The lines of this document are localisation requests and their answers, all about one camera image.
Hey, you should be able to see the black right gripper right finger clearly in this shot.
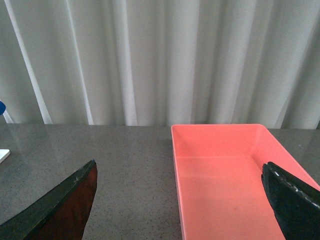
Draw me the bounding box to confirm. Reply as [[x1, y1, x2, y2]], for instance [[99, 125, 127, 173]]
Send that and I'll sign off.
[[261, 161, 320, 240]]

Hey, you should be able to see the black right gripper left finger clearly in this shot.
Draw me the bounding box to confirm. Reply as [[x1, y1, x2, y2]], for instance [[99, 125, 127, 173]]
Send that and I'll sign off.
[[0, 160, 98, 240]]

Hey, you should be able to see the blue microfiber cloth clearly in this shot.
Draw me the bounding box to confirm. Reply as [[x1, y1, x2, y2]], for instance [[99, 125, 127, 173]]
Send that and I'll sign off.
[[0, 101, 6, 115]]

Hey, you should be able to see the pink plastic bin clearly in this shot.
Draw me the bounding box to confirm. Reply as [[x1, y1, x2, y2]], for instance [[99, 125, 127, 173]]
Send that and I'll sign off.
[[171, 124, 319, 240]]

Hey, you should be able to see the white rack base plate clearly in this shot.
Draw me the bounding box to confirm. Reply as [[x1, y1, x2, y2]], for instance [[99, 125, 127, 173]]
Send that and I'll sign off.
[[0, 149, 11, 163]]

